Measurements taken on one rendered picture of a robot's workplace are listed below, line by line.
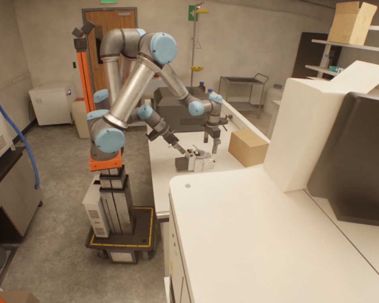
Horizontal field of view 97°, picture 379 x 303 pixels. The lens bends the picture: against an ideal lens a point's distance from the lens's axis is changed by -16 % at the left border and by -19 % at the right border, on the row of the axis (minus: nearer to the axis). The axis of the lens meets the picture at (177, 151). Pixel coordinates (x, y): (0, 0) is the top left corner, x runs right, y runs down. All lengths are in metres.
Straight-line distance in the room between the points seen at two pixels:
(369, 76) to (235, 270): 0.35
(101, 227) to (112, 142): 0.90
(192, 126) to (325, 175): 1.44
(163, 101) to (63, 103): 2.94
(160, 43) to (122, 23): 3.71
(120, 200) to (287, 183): 1.20
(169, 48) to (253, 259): 0.74
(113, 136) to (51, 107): 3.61
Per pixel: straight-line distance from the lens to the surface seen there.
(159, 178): 1.20
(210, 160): 1.26
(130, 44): 1.06
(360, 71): 0.43
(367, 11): 2.94
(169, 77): 1.03
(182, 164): 1.20
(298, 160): 0.34
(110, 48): 1.03
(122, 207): 1.47
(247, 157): 1.33
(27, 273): 2.17
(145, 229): 1.72
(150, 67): 0.82
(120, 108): 0.82
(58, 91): 4.22
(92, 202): 1.41
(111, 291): 1.83
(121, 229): 1.68
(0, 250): 2.22
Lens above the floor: 1.67
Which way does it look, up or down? 32 degrees down
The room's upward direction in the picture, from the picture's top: 2 degrees clockwise
